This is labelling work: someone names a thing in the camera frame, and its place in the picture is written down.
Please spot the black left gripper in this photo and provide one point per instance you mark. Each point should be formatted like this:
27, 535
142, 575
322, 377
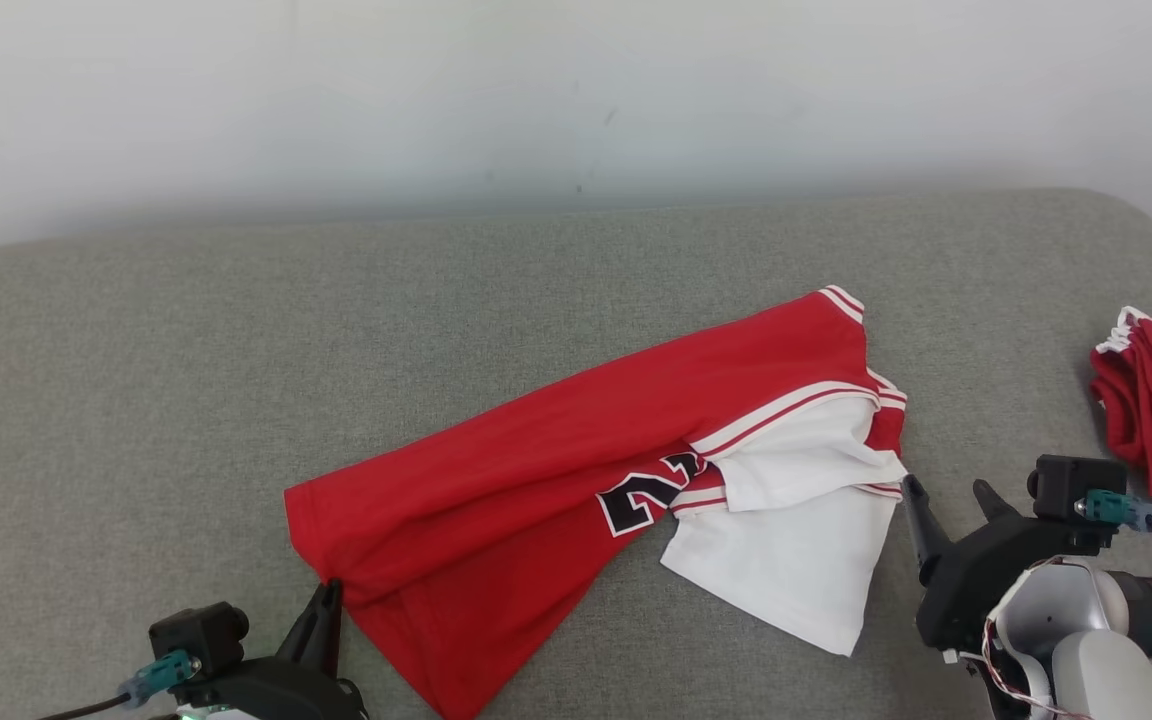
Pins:
276, 695

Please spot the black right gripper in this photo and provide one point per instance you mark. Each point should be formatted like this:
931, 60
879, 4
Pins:
976, 580

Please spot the red and white basketball jersey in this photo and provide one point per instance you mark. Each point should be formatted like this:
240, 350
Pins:
536, 460

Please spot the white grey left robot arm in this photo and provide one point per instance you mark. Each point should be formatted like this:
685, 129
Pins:
198, 714

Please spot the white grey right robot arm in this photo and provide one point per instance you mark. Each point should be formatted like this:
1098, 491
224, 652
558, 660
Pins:
1096, 680

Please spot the grey fabric sofa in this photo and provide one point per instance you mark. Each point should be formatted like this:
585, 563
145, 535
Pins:
236, 350

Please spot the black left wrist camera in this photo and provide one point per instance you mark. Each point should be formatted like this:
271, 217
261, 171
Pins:
201, 635

